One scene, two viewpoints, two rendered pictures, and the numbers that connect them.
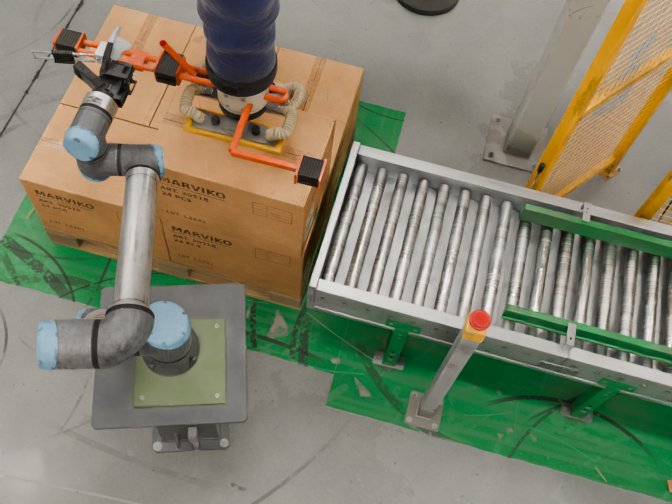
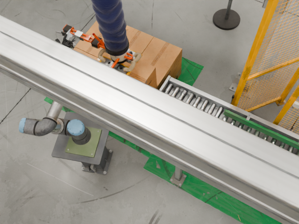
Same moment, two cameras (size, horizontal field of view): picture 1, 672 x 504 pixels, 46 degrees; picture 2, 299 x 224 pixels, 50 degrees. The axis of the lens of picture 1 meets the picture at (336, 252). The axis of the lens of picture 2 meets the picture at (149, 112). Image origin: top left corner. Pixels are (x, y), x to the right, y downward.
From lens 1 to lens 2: 0.87 m
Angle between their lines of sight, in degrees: 14
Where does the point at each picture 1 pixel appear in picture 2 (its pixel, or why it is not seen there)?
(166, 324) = (75, 127)
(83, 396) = not seen: hidden behind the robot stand
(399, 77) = (205, 52)
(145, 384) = (70, 145)
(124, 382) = (64, 143)
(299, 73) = (158, 47)
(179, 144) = not seen: hidden behind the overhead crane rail
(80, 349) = (30, 128)
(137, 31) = not seen: hidden behind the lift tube
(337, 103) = (168, 60)
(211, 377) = (91, 148)
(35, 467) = (44, 166)
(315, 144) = (145, 74)
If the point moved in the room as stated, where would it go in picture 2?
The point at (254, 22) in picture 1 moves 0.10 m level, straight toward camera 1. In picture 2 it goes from (113, 33) to (110, 42)
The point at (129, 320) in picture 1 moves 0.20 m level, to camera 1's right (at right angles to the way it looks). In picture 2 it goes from (46, 122) to (70, 132)
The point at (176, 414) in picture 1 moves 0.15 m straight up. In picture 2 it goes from (77, 157) to (73, 152)
